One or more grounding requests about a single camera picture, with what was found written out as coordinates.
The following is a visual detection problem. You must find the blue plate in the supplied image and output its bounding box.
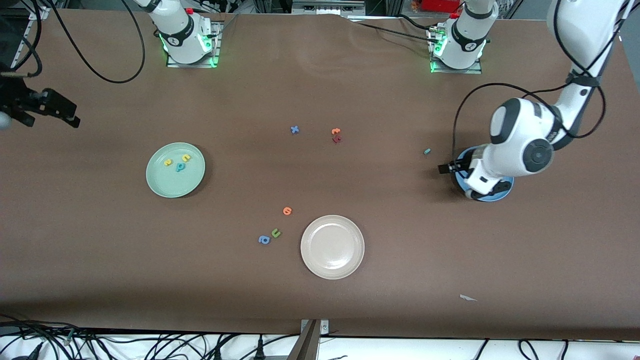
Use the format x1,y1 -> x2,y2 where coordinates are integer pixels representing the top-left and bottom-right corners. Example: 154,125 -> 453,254
452,145 -> 515,203

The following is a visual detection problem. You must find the light green plate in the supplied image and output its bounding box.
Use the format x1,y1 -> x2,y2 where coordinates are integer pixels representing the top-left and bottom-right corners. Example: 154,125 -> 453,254
145,142 -> 206,199

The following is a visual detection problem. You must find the beige plate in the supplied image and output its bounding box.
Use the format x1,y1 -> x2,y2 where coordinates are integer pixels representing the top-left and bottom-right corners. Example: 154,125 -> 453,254
300,214 -> 366,280

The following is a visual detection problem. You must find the red box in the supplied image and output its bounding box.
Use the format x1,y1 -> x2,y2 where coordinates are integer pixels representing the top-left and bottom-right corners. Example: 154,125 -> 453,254
421,0 -> 462,14

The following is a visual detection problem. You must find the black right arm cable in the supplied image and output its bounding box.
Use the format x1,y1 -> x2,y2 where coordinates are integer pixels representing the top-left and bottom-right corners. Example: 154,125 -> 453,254
47,0 -> 147,85
0,0 -> 43,78

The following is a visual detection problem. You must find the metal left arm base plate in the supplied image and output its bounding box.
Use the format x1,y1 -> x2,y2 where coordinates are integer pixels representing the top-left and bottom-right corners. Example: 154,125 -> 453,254
429,25 -> 484,75

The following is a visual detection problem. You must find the black cable on table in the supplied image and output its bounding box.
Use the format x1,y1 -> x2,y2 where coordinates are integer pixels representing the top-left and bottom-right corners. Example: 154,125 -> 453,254
350,14 -> 441,43

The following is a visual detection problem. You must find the grey metal frame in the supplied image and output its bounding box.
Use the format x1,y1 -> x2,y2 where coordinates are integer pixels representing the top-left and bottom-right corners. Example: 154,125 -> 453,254
291,0 -> 367,16

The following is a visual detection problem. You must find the aluminium post with bracket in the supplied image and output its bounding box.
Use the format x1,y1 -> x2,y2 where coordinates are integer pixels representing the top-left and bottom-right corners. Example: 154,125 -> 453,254
287,319 -> 331,360

